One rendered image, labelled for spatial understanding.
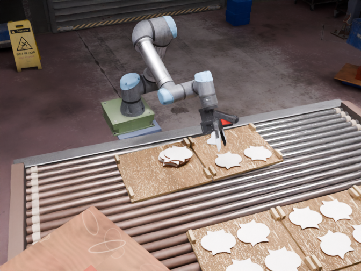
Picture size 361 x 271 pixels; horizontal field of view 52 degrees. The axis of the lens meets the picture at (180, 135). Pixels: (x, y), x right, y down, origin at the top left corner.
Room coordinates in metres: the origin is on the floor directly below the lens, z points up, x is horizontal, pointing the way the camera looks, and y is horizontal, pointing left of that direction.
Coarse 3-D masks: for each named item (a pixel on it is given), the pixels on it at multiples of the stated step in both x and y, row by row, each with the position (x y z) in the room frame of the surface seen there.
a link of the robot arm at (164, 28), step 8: (168, 16) 1.87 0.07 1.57; (152, 24) 1.79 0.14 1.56; (160, 24) 1.80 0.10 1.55; (168, 24) 1.82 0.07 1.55; (160, 32) 1.79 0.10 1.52; (168, 32) 1.81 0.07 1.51; (176, 32) 1.83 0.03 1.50; (160, 40) 1.80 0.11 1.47; (168, 40) 1.83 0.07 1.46; (160, 48) 1.85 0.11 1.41; (160, 56) 1.88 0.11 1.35; (144, 72) 1.97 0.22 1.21; (144, 80) 1.95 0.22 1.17; (152, 80) 1.93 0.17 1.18; (152, 88) 1.95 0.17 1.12
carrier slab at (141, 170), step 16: (176, 144) 1.64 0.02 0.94; (128, 160) 1.50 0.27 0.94; (144, 160) 1.50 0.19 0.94; (192, 160) 1.50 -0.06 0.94; (128, 176) 1.37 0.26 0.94; (144, 176) 1.37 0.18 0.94; (160, 176) 1.38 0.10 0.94; (176, 176) 1.38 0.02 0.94; (192, 176) 1.38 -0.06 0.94; (144, 192) 1.26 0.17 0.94; (160, 192) 1.26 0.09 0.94
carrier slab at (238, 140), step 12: (228, 132) 1.76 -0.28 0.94; (240, 132) 1.76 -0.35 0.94; (252, 132) 1.76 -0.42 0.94; (204, 144) 1.64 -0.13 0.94; (228, 144) 1.65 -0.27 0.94; (240, 144) 1.65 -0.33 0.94; (252, 144) 1.65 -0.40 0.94; (264, 144) 1.65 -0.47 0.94; (204, 156) 1.54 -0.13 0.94; (216, 156) 1.54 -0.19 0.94; (276, 156) 1.54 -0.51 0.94; (216, 168) 1.44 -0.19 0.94; (240, 168) 1.44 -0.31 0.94; (252, 168) 1.45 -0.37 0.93; (216, 180) 1.37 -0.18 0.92
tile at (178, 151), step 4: (168, 148) 1.53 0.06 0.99; (172, 148) 1.53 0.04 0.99; (176, 148) 1.53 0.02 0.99; (180, 148) 1.53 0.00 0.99; (184, 148) 1.53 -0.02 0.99; (164, 152) 1.50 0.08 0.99; (168, 152) 1.50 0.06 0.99; (172, 152) 1.50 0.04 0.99; (176, 152) 1.50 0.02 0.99; (180, 152) 1.50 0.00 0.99; (184, 152) 1.50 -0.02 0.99; (188, 152) 1.50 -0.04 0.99; (168, 156) 1.46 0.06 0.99; (172, 156) 1.46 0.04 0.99; (176, 156) 1.47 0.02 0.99; (180, 156) 1.47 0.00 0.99; (184, 156) 1.47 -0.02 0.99; (188, 156) 1.47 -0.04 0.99; (172, 160) 1.44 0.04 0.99; (176, 160) 1.44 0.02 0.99; (180, 160) 1.44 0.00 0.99
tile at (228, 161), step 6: (222, 156) 1.52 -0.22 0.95; (228, 156) 1.52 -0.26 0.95; (234, 156) 1.52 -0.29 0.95; (240, 156) 1.52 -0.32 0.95; (216, 162) 1.47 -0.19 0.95; (222, 162) 1.48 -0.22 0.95; (228, 162) 1.48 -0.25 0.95; (234, 162) 1.48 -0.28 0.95; (240, 162) 1.48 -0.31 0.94; (228, 168) 1.43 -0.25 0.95
